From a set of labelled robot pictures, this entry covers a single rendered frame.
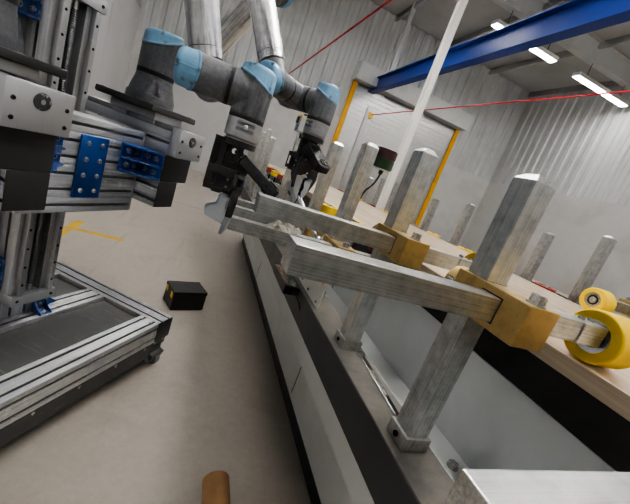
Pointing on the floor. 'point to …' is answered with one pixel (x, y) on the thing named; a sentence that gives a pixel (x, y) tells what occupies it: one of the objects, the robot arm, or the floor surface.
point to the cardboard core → (216, 488)
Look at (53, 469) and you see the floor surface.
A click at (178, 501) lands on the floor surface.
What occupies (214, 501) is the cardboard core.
